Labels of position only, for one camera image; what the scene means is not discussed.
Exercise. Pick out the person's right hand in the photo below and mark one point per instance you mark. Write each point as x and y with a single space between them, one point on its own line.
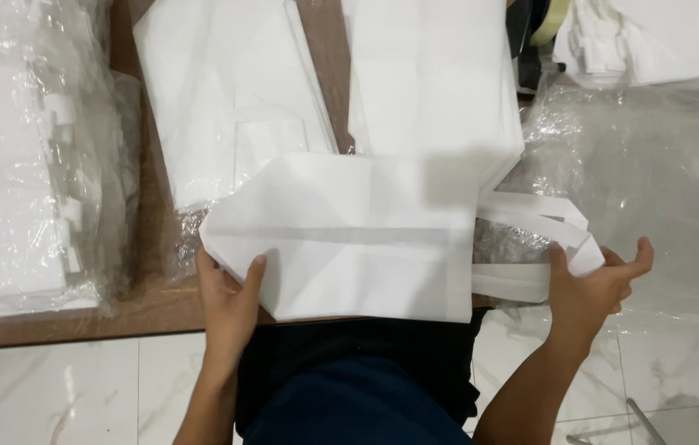
584 303

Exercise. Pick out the person's left hand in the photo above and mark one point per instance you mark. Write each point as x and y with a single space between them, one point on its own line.
226 315

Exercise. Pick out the white non-woven tote bag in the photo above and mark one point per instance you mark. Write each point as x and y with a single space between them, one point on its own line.
355 247

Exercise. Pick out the person's black shirt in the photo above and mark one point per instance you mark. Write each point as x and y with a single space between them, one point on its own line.
355 343

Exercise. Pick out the clear plastic wrap sheet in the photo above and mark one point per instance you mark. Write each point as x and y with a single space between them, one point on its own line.
646 179

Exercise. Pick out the person's blue trousers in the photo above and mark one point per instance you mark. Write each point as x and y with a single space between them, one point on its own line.
355 408

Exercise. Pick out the slanted stack of white bags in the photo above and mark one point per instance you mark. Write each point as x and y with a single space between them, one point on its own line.
219 92

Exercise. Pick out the plastic-wrapped stack of white bags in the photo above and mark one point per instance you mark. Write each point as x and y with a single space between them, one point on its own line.
9 185

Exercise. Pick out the black tape dispenser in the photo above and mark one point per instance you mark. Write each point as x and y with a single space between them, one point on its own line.
525 52

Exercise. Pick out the tall stack of white bags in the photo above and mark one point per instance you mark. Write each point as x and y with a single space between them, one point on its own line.
429 80

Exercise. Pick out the yellowish tape roll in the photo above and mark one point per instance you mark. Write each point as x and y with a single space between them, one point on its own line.
552 21

